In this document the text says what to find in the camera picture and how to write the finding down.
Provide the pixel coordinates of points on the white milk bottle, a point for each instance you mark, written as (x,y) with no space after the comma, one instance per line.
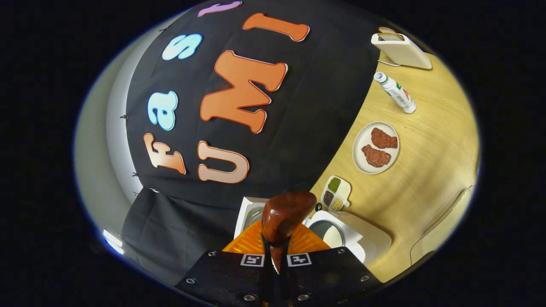
(396,94)

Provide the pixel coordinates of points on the white rice cooker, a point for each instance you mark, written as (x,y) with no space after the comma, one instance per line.
(367,238)

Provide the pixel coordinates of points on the brown wooden spoon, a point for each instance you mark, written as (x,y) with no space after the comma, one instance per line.
(283,213)

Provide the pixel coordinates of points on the white oval plate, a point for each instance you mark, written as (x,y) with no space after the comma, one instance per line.
(362,140)

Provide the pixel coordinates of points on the ceiling light panel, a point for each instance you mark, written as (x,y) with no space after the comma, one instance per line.
(113,241)

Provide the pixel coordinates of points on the black backdrop cloth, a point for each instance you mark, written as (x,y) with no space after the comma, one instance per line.
(298,128)

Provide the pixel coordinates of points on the white toaster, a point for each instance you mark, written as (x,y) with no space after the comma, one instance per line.
(405,53)

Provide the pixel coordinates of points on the toasted bread slice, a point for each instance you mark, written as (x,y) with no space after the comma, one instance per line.
(386,30)

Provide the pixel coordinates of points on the brown meat piece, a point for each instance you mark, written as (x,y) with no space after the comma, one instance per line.
(376,156)
(384,138)

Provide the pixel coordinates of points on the white divided condiment dish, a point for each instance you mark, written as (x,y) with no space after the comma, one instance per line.
(335,194)

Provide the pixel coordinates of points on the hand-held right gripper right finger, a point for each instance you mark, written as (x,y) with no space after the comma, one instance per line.
(328,277)

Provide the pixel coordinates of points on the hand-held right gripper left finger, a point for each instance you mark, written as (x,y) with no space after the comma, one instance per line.
(222,277)

